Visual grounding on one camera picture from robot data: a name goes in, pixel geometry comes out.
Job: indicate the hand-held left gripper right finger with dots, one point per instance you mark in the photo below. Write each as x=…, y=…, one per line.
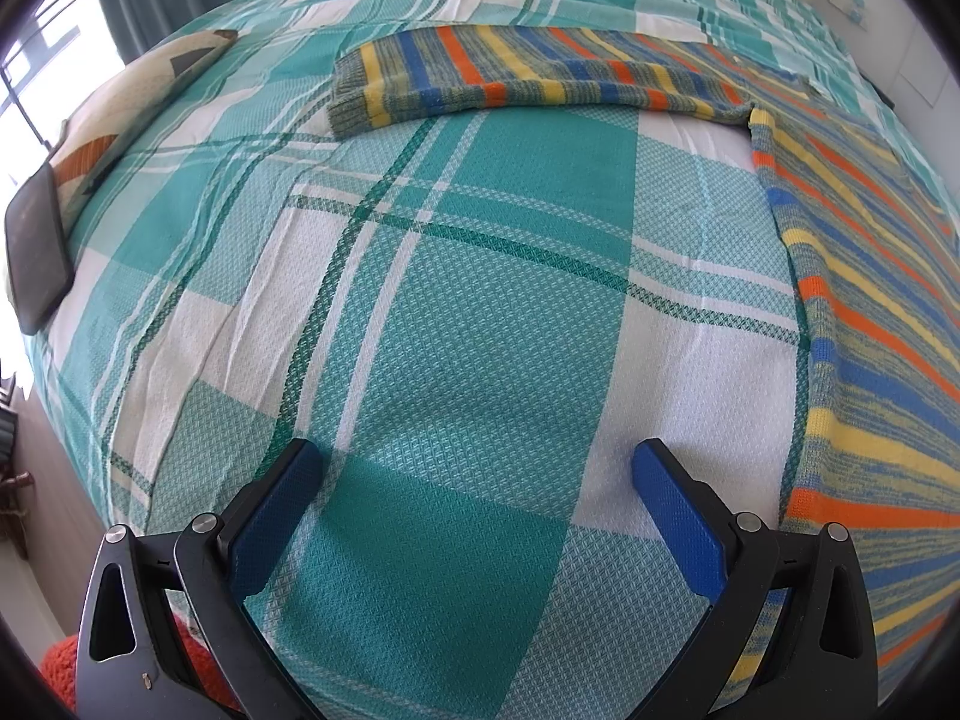
x=679, y=517

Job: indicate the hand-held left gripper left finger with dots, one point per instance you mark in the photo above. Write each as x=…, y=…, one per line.
x=274, y=517

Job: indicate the striped knit shirt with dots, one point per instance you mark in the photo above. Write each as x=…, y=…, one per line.
x=862, y=277

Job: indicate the person's orange knit garment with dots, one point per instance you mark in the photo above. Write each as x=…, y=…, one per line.
x=64, y=671

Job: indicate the teal plaid bedspread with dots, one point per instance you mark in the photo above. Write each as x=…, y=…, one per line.
x=480, y=315

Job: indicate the patterned cream pillow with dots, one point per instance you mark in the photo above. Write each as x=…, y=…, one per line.
x=142, y=101

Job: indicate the window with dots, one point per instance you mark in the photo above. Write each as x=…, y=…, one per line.
x=52, y=60

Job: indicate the white wall socket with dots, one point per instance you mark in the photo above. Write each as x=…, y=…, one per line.
x=851, y=7

